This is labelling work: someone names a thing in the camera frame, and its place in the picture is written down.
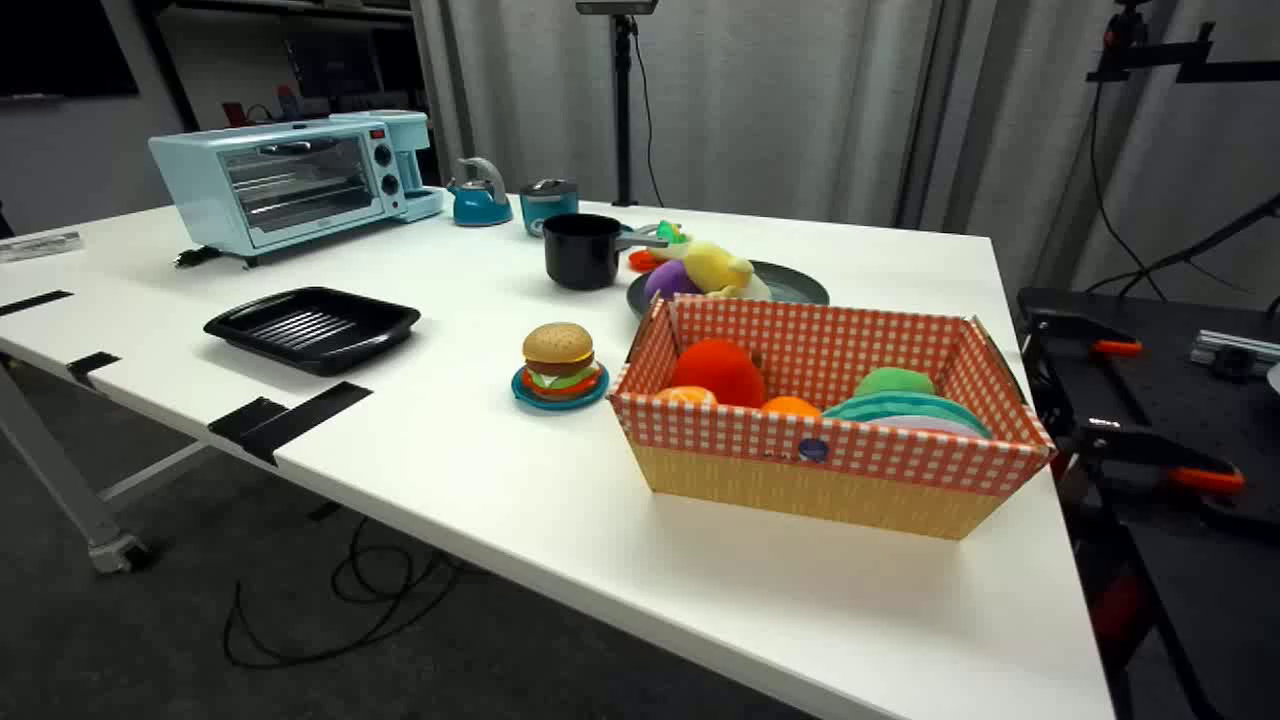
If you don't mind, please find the purple eggplant plushie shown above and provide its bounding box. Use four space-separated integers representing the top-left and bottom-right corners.
642 254 709 303

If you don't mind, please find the black wall monitor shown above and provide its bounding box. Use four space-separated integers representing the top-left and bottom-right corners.
0 0 146 99

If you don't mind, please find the black tripod stand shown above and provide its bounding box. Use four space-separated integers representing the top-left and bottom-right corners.
574 0 661 209

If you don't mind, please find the teal kettle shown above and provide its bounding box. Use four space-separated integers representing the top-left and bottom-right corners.
444 150 517 233

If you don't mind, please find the black table edge clamp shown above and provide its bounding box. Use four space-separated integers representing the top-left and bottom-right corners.
204 374 376 467

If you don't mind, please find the gray round plate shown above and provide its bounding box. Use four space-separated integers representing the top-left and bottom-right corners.
624 254 834 321

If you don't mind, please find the light blue toaster oven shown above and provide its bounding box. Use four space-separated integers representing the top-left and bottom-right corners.
146 106 449 262

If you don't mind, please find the orange handled black clamp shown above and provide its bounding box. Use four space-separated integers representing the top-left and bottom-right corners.
1057 416 1252 509
1032 308 1150 367

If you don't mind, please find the teal cooking pot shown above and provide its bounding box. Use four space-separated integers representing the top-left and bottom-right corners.
517 174 584 240

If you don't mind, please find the orange checkered cardboard box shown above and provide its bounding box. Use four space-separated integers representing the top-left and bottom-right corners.
610 292 1060 543

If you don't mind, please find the small orange plushie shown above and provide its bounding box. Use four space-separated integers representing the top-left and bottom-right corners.
652 378 724 410

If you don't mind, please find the gray curtain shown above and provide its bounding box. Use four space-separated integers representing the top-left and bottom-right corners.
414 0 1280 312

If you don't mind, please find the red round plushie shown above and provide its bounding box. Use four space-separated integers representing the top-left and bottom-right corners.
667 331 772 410

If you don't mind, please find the green pear plushie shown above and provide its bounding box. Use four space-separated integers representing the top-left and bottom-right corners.
848 363 943 402

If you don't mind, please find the small teal saucer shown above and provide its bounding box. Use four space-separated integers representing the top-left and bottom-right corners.
508 359 618 416

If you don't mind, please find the watermelon slice plushie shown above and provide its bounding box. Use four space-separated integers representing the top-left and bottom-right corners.
823 389 997 445

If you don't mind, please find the black mug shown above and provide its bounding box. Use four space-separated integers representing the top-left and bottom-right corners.
541 209 627 295

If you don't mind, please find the toy hamburger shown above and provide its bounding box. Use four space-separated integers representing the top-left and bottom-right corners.
517 321 600 402

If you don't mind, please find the black floor cable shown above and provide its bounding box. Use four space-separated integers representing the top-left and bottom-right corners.
217 517 460 670

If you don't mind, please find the black square tray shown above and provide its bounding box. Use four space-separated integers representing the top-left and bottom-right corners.
202 278 426 378

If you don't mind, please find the orange round plushie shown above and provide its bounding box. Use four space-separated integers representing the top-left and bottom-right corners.
759 391 828 423

